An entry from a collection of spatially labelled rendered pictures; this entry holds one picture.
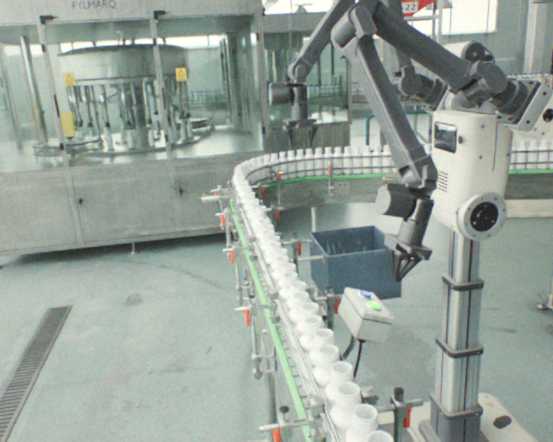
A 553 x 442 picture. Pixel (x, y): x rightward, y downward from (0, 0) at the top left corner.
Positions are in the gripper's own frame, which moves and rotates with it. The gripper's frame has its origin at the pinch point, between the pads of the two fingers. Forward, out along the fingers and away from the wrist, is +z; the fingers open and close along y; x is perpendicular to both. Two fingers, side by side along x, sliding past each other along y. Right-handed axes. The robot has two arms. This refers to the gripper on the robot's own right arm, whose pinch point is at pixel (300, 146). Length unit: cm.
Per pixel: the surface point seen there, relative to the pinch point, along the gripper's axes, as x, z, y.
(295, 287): 60, 24, 16
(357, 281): -9, 57, -24
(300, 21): -487, -81, -116
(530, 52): -827, -34, -691
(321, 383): 90, 29, 18
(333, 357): 90, 25, 16
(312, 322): 75, 25, 16
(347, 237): -39, 49, -29
